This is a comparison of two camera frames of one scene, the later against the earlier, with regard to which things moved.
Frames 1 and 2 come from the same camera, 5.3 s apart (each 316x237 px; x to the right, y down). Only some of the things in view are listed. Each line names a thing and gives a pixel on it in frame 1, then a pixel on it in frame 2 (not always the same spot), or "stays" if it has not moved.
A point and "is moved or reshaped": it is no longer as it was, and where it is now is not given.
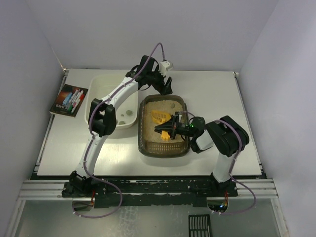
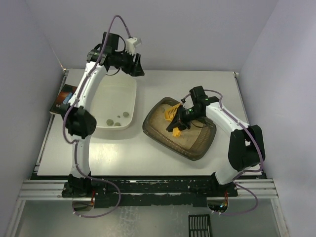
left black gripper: [160, 82] to [134, 63]
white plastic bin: [97, 87] stays
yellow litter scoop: [160, 116] is moved or reshaped
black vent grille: [199, 225] stays
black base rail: [135, 192] stays
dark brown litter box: [153, 109] is moved or reshaped
